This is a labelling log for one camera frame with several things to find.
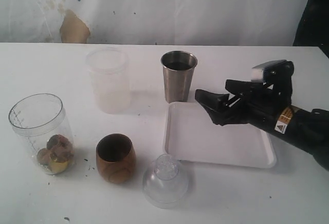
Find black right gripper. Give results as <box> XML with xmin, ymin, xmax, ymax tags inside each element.
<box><xmin>195</xmin><ymin>61</ymin><xmax>295</xmax><ymax>126</ymax></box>

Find dark curtain at right edge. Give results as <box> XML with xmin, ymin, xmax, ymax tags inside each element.
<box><xmin>293</xmin><ymin>0</ymin><xmax>329</xmax><ymax>56</ymax></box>

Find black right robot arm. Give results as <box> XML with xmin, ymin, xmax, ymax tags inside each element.
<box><xmin>195</xmin><ymin>60</ymin><xmax>328</xmax><ymax>170</ymax></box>

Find stainless steel cup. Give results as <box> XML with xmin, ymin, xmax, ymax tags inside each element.
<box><xmin>160</xmin><ymin>50</ymin><xmax>198</xmax><ymax>103</ymax></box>

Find white rectangular tray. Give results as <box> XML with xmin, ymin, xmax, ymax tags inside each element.
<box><xmin>163</xmin><ymin>102</ymin><xmax>277</xmax><ymax>169</ymax></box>

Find clear plastic shaker cup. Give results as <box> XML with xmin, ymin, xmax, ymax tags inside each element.
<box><xmin>8</xmin><ymin>93</ymin><xmax>75</xmax><ymax>174</ymax></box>

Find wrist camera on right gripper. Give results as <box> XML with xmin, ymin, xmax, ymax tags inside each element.
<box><xmin>251</xmin><ymin>60</ymin><xmax>286</xmax><ymax>83</ymax></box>

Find gold coins and brown cubes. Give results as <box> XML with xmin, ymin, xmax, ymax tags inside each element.
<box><xmin>36</xmin><ymin>134</ymin><xmax>74</xmax><ymax>175</ymax></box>

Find clear dome shaker lid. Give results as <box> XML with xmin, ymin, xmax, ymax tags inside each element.
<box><xmin>142</xmin><ymin>154</ymin><xmax>189</xmax><ymax>209</ymax></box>

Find brown wooden cup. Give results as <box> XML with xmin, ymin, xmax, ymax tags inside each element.
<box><xmin>96</xmin><ymin>134</ymin><xmax>136</xmax><ymax>184</ymax></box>

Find translucent plastic container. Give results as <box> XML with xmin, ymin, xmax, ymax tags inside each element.
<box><xmin>86</xmin><ymin>47</ymin><xmax>131</xmax><ymax>114</ymax></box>

